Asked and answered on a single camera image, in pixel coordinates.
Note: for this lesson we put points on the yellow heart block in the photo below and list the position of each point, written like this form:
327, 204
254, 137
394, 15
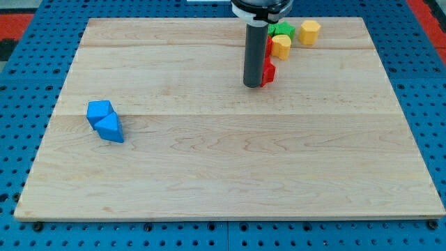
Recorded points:
281, 45

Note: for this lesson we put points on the blue triangle block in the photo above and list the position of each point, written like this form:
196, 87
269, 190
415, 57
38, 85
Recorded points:
109, 128

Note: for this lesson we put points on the red star block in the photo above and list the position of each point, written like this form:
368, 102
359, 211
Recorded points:
268, 74

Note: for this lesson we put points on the light wooden board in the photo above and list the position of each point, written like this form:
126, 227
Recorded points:
326, 140

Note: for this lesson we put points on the red block behind rod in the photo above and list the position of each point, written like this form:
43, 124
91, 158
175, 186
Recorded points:
268, 47

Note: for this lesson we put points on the black white robot arm flange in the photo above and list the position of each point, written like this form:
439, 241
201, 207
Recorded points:
261, 12

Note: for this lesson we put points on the green star block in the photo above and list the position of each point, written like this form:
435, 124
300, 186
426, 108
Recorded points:
284, 28

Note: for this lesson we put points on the yellow hexagon block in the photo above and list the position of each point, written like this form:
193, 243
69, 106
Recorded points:
309, 31

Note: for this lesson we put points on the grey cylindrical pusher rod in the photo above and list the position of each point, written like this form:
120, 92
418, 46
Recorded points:
255, 50

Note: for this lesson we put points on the blue cube block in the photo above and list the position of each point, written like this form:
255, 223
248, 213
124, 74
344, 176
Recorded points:
97, 110

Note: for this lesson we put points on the green block behind rod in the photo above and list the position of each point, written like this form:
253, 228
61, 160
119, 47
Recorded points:
271, 30

